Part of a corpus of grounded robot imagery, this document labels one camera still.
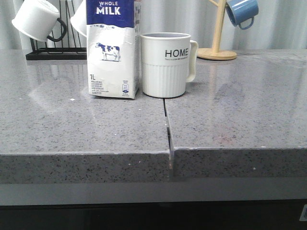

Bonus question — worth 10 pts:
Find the right white hanging mug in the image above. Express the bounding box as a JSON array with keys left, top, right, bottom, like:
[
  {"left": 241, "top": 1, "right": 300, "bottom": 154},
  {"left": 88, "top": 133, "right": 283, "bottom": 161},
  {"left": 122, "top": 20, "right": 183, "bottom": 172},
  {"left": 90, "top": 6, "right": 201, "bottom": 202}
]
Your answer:
[{"left": 70, "top": 0, "right": 86, "bottom": 37}]

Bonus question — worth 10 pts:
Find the white blue milk carton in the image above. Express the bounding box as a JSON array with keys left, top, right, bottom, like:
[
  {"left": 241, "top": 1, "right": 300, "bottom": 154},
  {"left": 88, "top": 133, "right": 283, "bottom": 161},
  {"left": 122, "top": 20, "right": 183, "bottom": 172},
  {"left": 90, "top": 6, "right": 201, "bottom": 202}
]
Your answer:
[{"left": 86, "top": 0, "right": 142, "bottom": 99}]

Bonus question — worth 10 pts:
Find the white hanging mug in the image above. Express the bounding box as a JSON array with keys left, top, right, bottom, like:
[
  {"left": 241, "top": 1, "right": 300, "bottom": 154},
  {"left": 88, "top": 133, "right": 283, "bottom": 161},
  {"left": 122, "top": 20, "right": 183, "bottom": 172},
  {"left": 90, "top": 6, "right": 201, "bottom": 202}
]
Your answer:
[
  {"left": 12, "top": 0, "right": 67, "bottom": 42},
  {"left": 70, "top": 0, "right": 86, "bottom": 37}
]

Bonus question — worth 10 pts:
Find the wooden mug tree stand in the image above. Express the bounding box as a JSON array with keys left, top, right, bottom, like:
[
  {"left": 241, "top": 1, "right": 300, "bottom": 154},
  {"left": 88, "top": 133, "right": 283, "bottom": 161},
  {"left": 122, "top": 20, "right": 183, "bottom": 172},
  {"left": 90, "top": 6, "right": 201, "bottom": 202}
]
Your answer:
[{"left": 197, "top": 0, "right": 237, "bottom": 61}]

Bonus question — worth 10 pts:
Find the cream HOME cup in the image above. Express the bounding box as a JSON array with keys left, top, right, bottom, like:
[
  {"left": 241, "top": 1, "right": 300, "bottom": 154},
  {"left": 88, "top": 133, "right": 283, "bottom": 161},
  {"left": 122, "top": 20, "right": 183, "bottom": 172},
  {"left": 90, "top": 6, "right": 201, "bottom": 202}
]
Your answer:
[{"left": 141, "top": 32, "right": 199, "bottom": 98}]

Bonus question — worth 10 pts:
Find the left white hanging mug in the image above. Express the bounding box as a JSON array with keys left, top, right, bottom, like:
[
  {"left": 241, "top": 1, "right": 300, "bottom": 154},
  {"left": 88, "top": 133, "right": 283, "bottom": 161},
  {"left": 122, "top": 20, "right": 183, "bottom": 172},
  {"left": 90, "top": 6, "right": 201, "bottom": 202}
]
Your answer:
[{"left": 12, "top": 0, "right": 67, "bottom": 42}]

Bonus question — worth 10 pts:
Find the black wire mug rack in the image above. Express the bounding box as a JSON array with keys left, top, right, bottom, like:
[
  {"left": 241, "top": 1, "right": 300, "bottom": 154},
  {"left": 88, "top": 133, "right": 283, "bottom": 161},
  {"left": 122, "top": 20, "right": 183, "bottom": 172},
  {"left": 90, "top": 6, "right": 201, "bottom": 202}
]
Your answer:
[{"left": 26, "top": 0, "right": 86, "bottom": 60}]

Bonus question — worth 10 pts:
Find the blue enamel mug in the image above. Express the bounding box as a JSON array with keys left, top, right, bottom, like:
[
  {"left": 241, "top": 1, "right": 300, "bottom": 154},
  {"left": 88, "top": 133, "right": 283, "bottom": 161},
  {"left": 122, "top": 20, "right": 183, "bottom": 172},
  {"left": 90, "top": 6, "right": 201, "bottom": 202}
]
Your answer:
[{"left": 226, "top": 0, "right": 259, "bottom": 30}]

